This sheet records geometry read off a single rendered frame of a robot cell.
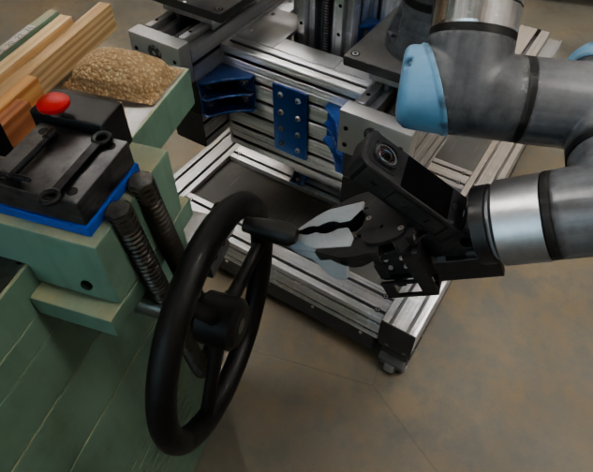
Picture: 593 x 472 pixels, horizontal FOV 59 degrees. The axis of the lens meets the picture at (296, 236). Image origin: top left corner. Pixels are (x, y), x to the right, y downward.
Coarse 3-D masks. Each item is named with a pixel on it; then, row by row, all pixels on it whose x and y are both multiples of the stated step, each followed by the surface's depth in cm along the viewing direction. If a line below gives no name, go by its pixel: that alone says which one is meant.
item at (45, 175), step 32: (64, 128) 50; (96, 128) 49; (128, 128) 54; (32, 160) 47; (64, 160) 47; (96, 160) 47; (128, 160) 50; (0, 192) 46; (32, 192) 45; (64, 192) 45; (96, 192) 46; (64, 224) 46; (96, 224) 47
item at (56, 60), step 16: (96, 16) 77; (112, 16) 80; (64, 32) 74; (80, 32) 74; (96, 32) 78; (112, 32) 81; (48, 48) 71; (64, 48) 72; (80, 48) 75; (32, 64) 68; (48, 64) 70; (64, 64) 73; (16, 80) 66; (48, 80) 70; (0, 96) 64
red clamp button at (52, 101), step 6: (42, 96) 49; (48, 96) 49; (54, 96) 49; (60, 96) 49; (66, 96) 50; (42, 102) 49; (48, 102) 49; (54, 102) 49; (60, 102) 49; (66, 102) 49; (42, 108) 48; (48, 108) 48; (54, 108) 48; (60, 108) 49; (66, 108) 49
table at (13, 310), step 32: (96, 96) 70; (160, 96) 70; (192, 96) 78; (160, 128) 71; (160, 256) 58; (0, 288) 50; (32, 288) 54; (64, 288) 54; (0, 320) 50; (96, 320) 52; (0, 352) 51
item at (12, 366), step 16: (32, 320) 55; (48, 320) 57; (32, 336) 55; (48, 336) 58; (16, 352) 53; (32, 352) 56; (0, 368) 52; (16, 368) 54; (0, 384) 52; (0, 400) 53
